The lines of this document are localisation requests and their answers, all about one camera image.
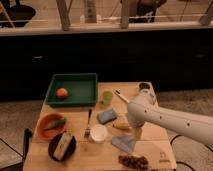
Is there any light green cup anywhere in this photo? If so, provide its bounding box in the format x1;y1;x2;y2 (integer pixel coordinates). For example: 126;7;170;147
102;91;113;105

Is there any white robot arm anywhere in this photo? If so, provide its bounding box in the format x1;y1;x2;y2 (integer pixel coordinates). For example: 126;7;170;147
127;89;213;147

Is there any green vegetable in bowl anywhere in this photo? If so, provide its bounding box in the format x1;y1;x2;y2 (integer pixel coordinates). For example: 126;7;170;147
43;117;66;131

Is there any green plastic tray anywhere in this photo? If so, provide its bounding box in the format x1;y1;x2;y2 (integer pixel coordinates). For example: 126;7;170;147
45;73;98;107

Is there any orange bowl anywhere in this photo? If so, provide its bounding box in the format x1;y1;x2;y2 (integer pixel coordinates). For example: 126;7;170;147
37;113;67;140

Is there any blue sponge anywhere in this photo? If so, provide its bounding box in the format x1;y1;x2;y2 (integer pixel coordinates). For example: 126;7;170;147
97;109;117;124

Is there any orange fruit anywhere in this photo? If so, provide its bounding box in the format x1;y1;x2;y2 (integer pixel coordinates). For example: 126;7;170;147
56;88;69;99

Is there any yellow banana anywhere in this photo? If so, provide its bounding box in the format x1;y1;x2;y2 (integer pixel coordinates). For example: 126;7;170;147
113;117;131;131

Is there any metal cup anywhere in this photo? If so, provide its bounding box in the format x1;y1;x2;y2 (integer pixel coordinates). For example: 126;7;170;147
139;82;150;90

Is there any white sandwich block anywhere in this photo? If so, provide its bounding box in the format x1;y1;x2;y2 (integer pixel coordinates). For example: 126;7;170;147
53;132;73;160

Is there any brown grape bunch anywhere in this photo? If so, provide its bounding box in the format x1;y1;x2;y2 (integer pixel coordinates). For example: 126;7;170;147
118;155;148;171

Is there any silver fork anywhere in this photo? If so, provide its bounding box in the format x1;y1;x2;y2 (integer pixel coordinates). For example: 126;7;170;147
84;109;92;138

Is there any black clamp left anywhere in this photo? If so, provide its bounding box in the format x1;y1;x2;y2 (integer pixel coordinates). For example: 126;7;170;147
0;129;33;171

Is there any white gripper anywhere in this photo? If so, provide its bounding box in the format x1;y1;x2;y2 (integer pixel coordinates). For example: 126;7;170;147
127;115;145;141

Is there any black round stool base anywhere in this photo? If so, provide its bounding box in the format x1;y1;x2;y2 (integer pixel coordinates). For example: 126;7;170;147
0;5;36;28

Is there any white cup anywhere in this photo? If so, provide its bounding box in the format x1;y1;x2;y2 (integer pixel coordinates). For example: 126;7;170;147
90;124;108;143

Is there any black cable right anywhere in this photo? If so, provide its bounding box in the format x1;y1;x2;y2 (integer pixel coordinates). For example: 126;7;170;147
170;133;213;171

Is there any white dish brush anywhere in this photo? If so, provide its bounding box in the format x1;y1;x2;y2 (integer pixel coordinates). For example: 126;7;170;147
114;90;129;104

